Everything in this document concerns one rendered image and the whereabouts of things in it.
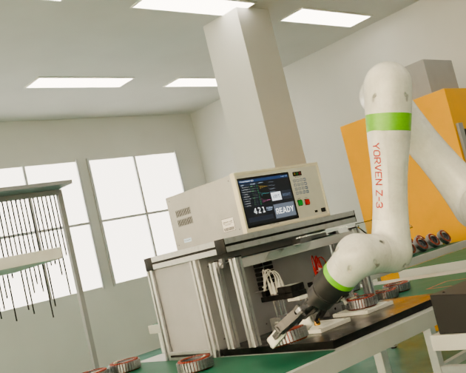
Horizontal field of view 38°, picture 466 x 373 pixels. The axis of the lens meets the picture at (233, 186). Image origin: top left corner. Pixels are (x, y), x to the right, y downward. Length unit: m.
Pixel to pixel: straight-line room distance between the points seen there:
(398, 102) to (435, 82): 4.52
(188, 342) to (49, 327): 6.49
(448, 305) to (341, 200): 7.07
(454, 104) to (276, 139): 1.64
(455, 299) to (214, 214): 0.92
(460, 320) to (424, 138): 0.50
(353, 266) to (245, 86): 4.94
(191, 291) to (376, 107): 0.93
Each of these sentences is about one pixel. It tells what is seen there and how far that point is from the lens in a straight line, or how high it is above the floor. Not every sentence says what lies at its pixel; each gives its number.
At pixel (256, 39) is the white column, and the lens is 6.64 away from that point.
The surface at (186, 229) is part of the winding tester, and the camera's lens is 2.46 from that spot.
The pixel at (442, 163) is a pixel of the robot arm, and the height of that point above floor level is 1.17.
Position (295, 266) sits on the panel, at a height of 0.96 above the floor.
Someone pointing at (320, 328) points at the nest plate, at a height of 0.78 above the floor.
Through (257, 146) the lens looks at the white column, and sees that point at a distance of 6.41.
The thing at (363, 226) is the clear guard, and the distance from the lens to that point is 2.27.
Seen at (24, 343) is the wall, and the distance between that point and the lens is 8.65.
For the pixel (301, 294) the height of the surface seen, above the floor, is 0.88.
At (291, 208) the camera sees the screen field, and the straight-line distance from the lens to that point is 2.39.
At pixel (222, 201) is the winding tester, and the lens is 2.29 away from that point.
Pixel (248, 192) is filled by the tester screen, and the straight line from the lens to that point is 2.26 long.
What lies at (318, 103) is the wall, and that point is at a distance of 8.93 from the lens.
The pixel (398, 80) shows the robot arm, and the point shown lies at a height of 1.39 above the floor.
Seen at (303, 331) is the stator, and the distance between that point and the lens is 1.88.
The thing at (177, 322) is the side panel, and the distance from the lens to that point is 2.39.
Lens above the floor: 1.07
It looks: 5 degrees up
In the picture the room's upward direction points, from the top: 13 degrees counter-clockwise
